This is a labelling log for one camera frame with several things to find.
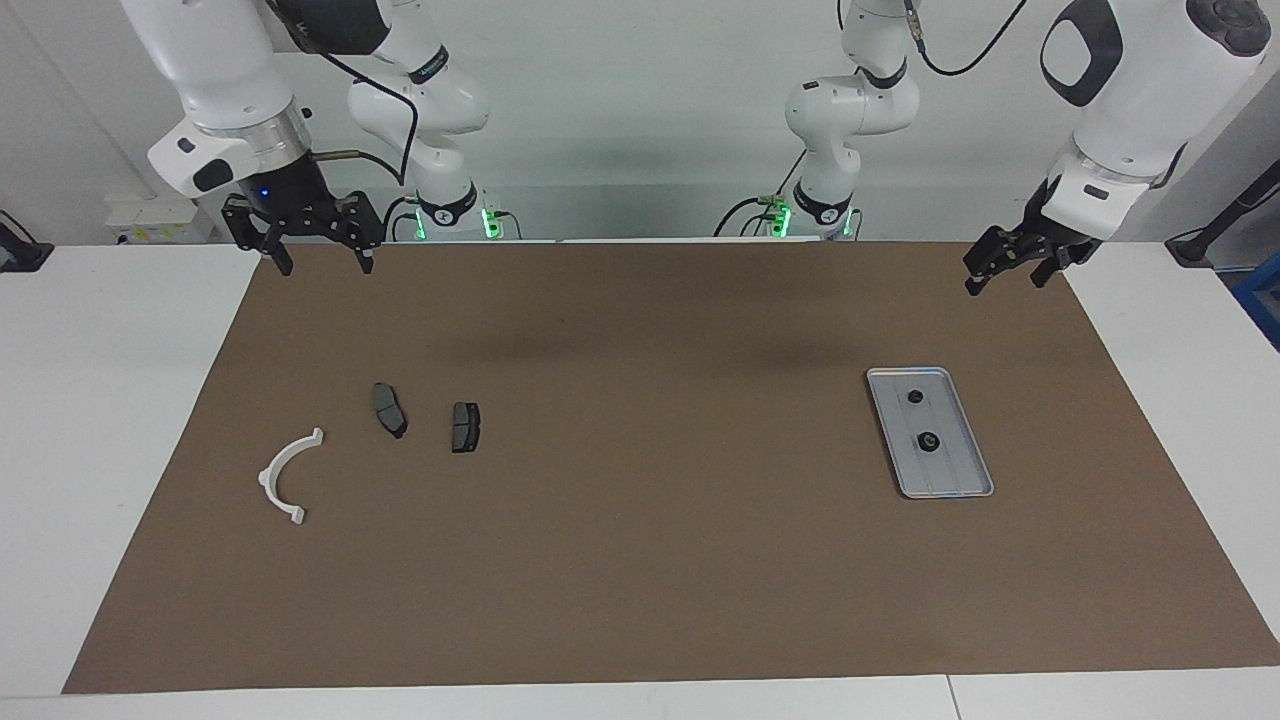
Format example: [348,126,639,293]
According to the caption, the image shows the silver metal tray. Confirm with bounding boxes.
[865,366,996,500]

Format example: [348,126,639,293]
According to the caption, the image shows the white box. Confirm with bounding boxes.
[104,195,217,245]

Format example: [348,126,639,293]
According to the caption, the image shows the dark curved brake pad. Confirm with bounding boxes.
[371,382,409,440]

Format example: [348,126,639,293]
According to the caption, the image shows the black stand leg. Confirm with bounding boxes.
[1165,158,1280,269]

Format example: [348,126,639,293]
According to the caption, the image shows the blue crate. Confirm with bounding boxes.
[1232,248,1280,353]

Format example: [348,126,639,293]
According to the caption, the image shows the brown table mat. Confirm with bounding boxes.
[62,240,1280,696]

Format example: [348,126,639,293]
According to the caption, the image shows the black right base cables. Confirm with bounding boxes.
[378,195,423,243]

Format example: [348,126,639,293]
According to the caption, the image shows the black base cables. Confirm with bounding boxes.
[713,148,811,239]
[378,195,423,243]

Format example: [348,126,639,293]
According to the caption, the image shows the white curved plastic bracket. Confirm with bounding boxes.
[257,427,327,527]

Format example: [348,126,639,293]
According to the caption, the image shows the black left base cables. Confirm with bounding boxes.
[713,148,811,239]

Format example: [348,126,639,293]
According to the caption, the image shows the black clamp mount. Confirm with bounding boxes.
[0,208,55,274]

